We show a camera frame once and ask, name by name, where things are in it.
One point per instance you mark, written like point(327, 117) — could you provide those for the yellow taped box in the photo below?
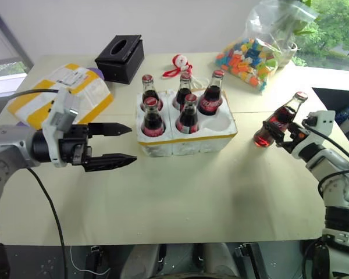
point(84, 93)

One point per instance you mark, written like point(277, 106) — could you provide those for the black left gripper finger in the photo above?
point(110, 161)
point(110, 129)

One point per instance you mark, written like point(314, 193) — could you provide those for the white foam crate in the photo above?
point(192, 142)

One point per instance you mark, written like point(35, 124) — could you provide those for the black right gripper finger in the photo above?
point(282, 142)
point(272, 129)

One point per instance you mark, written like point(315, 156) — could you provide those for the white plant pot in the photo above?
point(288, 55)

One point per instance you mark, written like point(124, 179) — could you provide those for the black tissue box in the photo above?
point(119, 64)

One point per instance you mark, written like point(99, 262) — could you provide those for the blue water bottle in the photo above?
point(344, 114)

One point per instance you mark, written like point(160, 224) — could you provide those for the red white santa ornament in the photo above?
point(180, 62)

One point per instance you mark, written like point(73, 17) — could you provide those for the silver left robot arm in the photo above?
point(5, 145)

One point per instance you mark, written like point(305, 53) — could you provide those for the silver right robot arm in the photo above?
point(322, 157)

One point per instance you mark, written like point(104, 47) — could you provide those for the bag of colourful blocks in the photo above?
point(250, 64)

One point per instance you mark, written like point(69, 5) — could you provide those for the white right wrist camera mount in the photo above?
point(322, 119)

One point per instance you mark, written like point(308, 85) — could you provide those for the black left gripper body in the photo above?
point(74, 142)

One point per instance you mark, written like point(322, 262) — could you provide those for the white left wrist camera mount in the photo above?
point(62, 109)

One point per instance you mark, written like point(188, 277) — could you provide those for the grey rounded shape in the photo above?
point(142, 261)
point(218, 261)

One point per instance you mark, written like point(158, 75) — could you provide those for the black bracket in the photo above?
point(2, 261)
point(94, 258)
point(250, 260)

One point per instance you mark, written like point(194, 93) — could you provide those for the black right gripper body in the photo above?
point(298, 133)

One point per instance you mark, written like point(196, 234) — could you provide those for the green potted plant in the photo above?
point(301, 17)

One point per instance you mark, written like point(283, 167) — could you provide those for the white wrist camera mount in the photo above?
point(62, 109)
point(322, 119)

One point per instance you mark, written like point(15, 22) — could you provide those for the glass cola bottle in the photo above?
point(153, 122)
point(151, 93)
point(282, 116)
point(182, 93)
point(210, 100)
point(188, 117)

